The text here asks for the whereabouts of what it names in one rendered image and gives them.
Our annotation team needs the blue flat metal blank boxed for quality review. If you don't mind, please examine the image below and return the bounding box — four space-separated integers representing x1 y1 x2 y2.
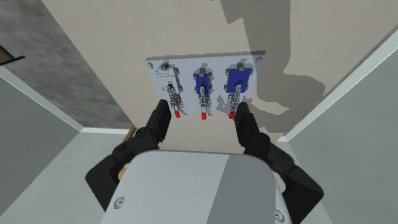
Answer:
195 72 209 94

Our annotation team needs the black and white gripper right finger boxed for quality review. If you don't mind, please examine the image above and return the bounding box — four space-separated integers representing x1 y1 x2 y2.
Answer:
234 102 324 224

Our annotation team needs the blue flat plate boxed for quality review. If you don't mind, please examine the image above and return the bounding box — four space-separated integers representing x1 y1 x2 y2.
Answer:
226 67 251 93

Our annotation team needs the grey fixture plate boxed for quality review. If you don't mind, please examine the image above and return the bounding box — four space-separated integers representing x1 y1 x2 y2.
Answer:
144 53 265 114

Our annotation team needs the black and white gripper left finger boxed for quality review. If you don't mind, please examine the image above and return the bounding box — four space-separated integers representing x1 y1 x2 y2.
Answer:
85 99 172 213

